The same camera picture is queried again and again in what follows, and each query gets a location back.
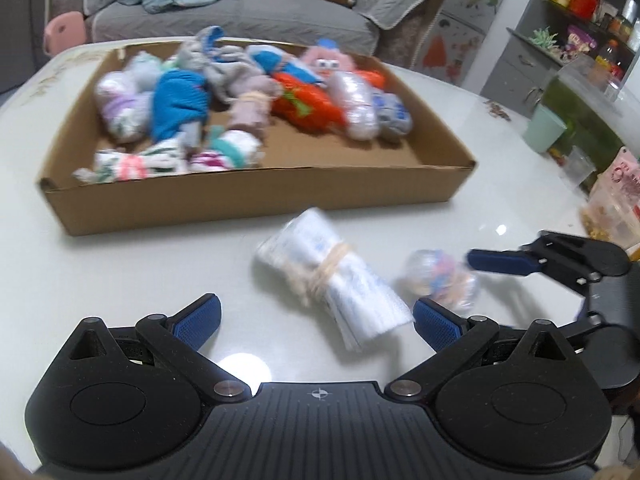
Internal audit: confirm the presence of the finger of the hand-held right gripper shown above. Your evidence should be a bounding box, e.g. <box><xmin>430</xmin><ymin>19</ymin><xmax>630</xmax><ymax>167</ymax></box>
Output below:
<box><xmin>560</xmin><ymin>310</ymin><xmax>608</xmax><ymax>347</ymax></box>
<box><xmin>467</xmin><ymin>230</ymin><xmax>632</xmax><ymax>292</ymax></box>

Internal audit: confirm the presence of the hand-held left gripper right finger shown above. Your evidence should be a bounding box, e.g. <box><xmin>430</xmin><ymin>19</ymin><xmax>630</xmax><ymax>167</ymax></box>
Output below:
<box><xmin>385</xmin><ymin>297</ymin><xmax>576</xmax><ymax>403</ymax></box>

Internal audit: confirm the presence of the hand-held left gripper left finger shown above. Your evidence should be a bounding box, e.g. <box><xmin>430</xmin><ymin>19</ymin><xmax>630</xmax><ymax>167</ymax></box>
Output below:
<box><xmin>67</xmin><ymin>294</ymin><xmax>253</xmax><ymax>403</ymax></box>

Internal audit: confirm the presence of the small clear pastel bundle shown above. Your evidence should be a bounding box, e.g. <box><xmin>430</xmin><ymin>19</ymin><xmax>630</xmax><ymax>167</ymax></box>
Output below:
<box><xmin>404</xmin><ymin>249</ymin><xmax>482</xmax><ymax>311</ymax></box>

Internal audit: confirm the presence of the white plastic bag roll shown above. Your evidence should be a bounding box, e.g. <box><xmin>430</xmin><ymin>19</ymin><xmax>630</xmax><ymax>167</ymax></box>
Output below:
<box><xmin>255</xmin><ymin>207</ymin><xmax>415</xmax><ymax>353</ymax></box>

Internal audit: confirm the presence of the shallow cardboard box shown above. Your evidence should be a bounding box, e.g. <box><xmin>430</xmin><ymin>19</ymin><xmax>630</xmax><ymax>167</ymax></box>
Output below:
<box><xmin>37</xmin><ymin>37</ymin><xmax>476</xmax><ymax>236</ymax></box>

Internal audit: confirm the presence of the white teal pink sock bundle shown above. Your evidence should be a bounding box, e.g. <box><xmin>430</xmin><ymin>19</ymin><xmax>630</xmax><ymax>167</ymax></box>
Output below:
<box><xmin>190</xmin><ymin>127</ymin><xmax>263</xmax><ymax>171</ymax></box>

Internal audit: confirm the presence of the grey plastic-wrapped bundle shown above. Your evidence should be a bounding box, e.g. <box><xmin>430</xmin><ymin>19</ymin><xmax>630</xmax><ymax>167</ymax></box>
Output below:
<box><xmin>372</xmin><ymin>91</ymin><xmax>413</xmax><ymax>141</ymax></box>

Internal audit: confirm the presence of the beige sock bundle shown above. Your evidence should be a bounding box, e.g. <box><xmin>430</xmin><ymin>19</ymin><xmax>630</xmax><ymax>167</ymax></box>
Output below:
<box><xmin>227</xmin><ymin>77</ymin><xmax>283</xmax><ymax>136</ymax></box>

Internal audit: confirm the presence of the orange sock bundle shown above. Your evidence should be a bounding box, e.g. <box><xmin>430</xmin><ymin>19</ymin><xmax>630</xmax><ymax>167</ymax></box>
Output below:
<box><xmin>272</xmin><ymin>70</ymin><xmax>386</xmax><ymax>133</ymax></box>

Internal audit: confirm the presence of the grey sock bundle blue trim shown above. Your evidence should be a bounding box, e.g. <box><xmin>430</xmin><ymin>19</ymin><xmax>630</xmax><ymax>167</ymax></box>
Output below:
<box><xmin>175</xmin><ymin>25</ymin><xmax>261</xmax><ymax>103</ymax></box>

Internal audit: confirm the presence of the clear glass cup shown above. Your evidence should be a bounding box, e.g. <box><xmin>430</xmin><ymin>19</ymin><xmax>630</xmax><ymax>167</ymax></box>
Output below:
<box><xmin>565</xmin><ymin>145</ymin><xmax>596</xmax><ymax>186</ymax></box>

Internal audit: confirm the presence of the green plastic cup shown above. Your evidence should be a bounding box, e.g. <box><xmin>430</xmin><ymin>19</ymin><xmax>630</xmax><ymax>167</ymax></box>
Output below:
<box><xmin>523</xmin><ymin>105</ymin><xmax>568</xmax><ymax>153</ymax></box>

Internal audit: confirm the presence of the pink snack packet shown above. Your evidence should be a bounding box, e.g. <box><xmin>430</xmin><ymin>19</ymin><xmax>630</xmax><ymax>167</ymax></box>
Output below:
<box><xmin>580</xmin><ymin>146</ymin><xmax>640</xmax><ymax>261</ymax></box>

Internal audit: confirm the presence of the crumpled wrapper scrap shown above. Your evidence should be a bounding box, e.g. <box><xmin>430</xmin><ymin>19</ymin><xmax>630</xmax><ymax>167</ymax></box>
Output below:
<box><xmin>482</xmin><ymin>100</ymin><xmax>512</xmax><ymax>122</ymax></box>

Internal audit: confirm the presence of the glass fish tank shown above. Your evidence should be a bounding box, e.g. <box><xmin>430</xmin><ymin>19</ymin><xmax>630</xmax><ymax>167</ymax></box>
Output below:
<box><xmin>549</xmin><ymin>55</ymin><xmax>632</xmax><ymax>161</ymax></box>

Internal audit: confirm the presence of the grey cabinet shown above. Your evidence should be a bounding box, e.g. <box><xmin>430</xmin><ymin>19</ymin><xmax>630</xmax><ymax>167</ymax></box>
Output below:
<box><xmin>480</xmin><ymin>0</ymin><xmax>640</xmax><ymax>121</ymax></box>

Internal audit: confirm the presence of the green plant toy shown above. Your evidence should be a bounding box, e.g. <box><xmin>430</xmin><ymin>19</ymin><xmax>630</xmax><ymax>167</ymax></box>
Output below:
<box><xmin>530</xmin><ymin>27</ymin><xmax>560</xmax><ymax>51</ymax></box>

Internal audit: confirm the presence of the colourful packet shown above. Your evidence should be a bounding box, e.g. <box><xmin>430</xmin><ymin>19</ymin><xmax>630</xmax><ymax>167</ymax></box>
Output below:
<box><xmin>565</xmin><ymin>25</ymin><xmax>598</xmax><ymax>58</ymax></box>

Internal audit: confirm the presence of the refrigerator with flower stickers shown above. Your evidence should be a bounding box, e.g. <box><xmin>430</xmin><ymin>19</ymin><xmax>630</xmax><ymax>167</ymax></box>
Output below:
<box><xmin>410</xmin><ymin>0</ymin><xmax>521</xmax><ymax>86</ymax></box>

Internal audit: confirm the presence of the grey quilted sofa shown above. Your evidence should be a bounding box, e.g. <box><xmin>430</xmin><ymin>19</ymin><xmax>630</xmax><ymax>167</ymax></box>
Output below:
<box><xmin>45</xmin><ymin>0</ymin><xmax>451</xmax><ymax>56</ymax></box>

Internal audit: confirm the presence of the pink child chair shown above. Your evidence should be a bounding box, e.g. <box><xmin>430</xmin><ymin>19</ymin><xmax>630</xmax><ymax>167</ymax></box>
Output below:
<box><xmin>42</xmin><ymin>12</ymin><xmax>86</xmax><ymax>53</ymax></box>

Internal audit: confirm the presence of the grey door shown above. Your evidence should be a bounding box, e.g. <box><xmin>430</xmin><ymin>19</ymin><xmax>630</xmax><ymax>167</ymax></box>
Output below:
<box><xmin>0</xmin><ymin>0</ymin><xmax>51</xmax><ymax>96</ymax></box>

